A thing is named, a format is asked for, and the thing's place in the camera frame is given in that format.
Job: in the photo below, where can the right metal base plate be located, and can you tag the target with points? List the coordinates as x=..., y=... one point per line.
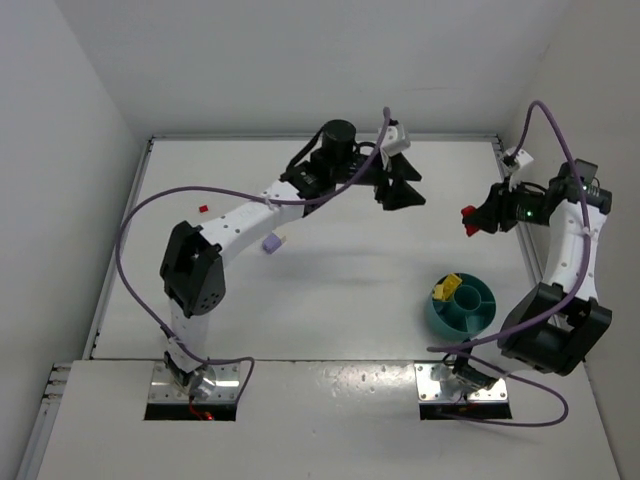
x=436, y=384

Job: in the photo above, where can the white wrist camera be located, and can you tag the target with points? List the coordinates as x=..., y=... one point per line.
x=516, y=161
x=396, y=140

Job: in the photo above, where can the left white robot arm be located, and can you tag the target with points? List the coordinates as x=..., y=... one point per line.
x=195, y=259

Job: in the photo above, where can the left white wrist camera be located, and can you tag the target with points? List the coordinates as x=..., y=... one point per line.
x=396, y=140

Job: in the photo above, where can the teal divided round container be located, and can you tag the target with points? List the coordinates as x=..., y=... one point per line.
x=469, y=312

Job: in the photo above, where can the metal base plate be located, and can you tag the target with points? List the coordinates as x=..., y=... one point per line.
x=211, y=385
x=436, y=384

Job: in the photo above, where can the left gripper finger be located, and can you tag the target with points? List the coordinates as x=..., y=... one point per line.
x=400, y=195
x=400, y=167

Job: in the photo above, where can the purple lego block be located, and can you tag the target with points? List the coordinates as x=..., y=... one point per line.
x=272, y=243

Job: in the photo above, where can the red lego piece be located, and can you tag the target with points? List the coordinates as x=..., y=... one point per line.
x=469, y=220

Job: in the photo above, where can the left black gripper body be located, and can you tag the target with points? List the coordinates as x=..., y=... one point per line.
x=379, y=178

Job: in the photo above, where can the yellow lego plate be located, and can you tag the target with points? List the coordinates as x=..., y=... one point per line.
x=450, y=284

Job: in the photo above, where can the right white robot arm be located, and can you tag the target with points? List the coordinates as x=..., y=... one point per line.
x=558, y=322

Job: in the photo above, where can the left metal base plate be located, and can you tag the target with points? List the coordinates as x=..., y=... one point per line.
x=211, y=385

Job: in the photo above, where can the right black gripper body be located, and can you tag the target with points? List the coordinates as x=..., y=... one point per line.
x=491, y=212

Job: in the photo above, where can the yellow lego piece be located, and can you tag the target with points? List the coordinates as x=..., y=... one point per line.
x=442, y=292

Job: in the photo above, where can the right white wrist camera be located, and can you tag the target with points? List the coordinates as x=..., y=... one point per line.
x=516, y=161

